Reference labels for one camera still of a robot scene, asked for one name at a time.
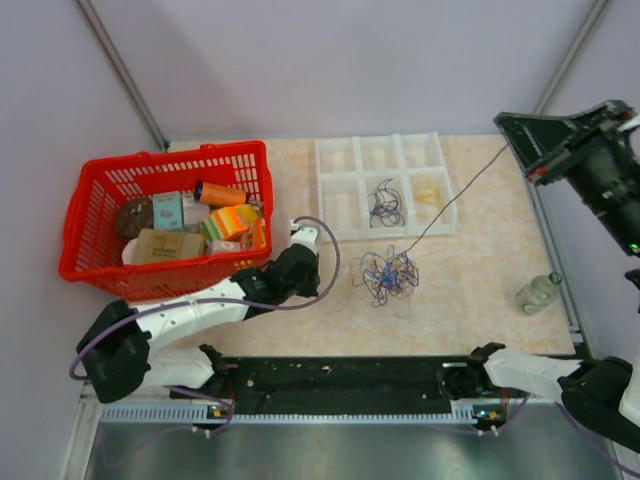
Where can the grey white box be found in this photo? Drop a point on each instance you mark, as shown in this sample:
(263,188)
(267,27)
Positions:
(193,213)

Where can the rainbow striped box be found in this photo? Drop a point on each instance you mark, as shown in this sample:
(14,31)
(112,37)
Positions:
(234,223)

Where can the light blue box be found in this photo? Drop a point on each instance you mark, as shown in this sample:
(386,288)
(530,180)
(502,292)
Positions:
(167,211)

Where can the red plastic basket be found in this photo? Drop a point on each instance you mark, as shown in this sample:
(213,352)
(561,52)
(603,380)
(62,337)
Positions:
(92,253)

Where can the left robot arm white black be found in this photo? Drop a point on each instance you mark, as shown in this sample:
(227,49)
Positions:
(128,347)

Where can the brown round cookie pack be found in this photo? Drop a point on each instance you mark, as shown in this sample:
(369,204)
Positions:
(132,217)

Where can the orange cylinder can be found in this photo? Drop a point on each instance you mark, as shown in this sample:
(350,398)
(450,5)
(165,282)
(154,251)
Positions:
(217,195)

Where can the aluminium frame post left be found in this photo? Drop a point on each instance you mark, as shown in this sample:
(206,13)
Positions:
(121,72)

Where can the aluminium frame post right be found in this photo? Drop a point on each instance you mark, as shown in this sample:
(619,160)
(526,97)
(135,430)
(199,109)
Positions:
(589,26)

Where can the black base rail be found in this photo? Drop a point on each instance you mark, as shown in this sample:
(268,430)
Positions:
(349,385)

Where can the aluminium frame post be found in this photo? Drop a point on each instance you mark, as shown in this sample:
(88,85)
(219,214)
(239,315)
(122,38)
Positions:
(589,26)
(121,72)

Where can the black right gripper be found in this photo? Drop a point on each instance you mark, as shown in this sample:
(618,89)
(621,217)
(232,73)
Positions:
(543,144)

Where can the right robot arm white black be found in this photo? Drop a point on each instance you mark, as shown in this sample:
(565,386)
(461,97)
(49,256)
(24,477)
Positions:
(600,395)

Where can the white compartment organizer tray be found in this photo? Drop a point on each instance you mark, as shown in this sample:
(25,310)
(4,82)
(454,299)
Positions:
(379,187)

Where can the brown cardboard box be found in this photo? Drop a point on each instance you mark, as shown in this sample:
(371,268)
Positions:
(158,246)

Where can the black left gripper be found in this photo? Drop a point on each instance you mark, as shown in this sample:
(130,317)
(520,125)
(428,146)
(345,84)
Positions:
(310,289)

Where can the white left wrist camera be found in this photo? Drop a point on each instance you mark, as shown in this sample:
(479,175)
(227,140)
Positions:
(306,236)

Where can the clear plastic bottle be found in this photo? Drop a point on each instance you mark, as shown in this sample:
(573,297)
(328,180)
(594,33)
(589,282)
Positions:
(539,293)

